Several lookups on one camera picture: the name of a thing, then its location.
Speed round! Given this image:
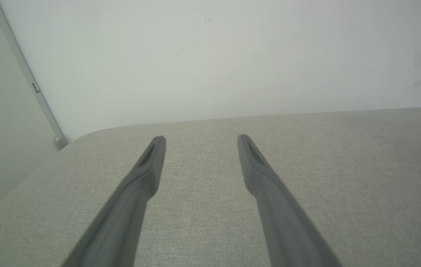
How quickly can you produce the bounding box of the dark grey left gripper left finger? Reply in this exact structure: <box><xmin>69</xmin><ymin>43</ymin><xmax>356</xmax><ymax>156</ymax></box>
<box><xmin>61</xmin><ymin>136</ymin><xmax>166</xmax><ymax>267</ymax></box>

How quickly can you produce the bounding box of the grey metal frame strip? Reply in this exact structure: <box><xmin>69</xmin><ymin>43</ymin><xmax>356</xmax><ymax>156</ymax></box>
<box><xmin>0</xmin><ymin>0</ymin><xmax>69</xmax><ymax>149</ymax></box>

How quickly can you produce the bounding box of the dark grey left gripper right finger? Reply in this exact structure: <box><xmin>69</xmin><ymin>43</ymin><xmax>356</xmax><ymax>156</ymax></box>
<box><xmin>237</xmin><ymin>134</ymin><xmax>345</xmax><ymax>267</ymax></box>

